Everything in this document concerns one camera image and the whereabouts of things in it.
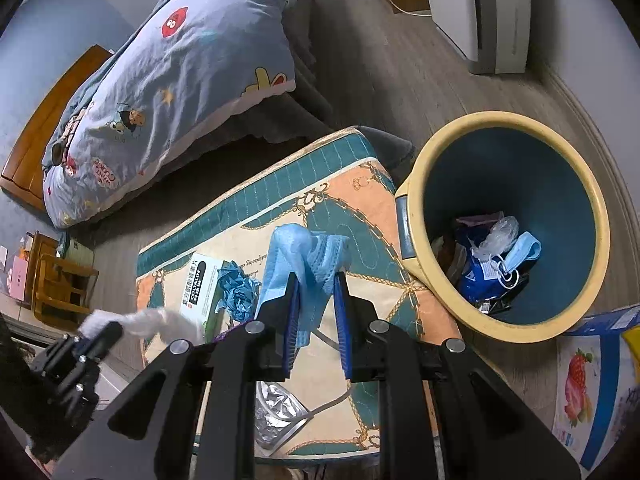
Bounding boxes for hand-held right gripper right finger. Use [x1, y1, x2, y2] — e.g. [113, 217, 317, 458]
[332, 270, 583, 480]

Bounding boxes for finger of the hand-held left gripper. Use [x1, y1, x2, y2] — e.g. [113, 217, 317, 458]
[80, 321, 125, 362]

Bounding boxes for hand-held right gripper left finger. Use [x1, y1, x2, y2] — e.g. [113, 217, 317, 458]
[50, 272, 301, 480]

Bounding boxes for white tissue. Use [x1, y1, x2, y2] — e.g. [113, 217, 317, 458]
[77, 307, 206, 346]

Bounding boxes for blue glove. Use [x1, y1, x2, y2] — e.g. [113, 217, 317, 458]
[216, 259, 262, 323]

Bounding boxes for white cord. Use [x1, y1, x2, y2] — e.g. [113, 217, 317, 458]
[299, 330, 352, 422]

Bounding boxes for blue face mask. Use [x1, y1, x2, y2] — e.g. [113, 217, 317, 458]
[492, 231, 543, 288]
[257, 224, 351, 348]

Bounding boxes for silver foil wrapper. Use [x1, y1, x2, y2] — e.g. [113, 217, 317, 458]
[255, 381, 311, 451]

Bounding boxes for white medicine box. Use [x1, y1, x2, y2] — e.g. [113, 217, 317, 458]
[177, 253, 236, 333]

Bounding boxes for blue wet wipes packet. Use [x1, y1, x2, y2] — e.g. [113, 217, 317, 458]
[457, 240, 506, 303]

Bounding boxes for black plastic wrapper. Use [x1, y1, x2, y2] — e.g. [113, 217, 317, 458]
[477, 272, 531, 313]

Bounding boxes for pink packet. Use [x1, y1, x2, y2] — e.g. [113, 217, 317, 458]
[457, 211, 503, 228]

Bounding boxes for clear plastic bag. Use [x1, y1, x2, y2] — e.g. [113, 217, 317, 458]
[472, 216, 521, 256]

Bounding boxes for yellow and blue waste bin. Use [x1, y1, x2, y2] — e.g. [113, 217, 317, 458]
[394, 111, 612, 343]

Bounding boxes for wooden chair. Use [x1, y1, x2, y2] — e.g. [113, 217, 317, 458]
[22, 230, 101, 333]

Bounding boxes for pale green container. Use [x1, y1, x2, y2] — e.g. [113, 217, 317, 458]
[57, 232, 97, 267]

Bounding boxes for pink box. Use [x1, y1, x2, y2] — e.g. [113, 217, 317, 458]
[7, 255, 33, 301]

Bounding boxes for quilted green and orange mat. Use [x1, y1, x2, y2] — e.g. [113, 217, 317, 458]
[136, 127, 463, 461]

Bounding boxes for wooden bed headboard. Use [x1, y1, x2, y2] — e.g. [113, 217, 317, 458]
[0, 45, 113, 211]

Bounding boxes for cartoon printed blue duvet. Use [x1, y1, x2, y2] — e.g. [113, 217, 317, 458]
[40, 0, 298, 228]

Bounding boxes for blue and white milk carton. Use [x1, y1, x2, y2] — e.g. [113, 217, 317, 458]
[551, 302, 640, 471]

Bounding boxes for yellow packets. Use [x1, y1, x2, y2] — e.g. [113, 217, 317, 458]
[620, 325, 640, 386]

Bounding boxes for white air purifier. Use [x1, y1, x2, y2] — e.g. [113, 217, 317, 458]
[417, 0, 531, 75]

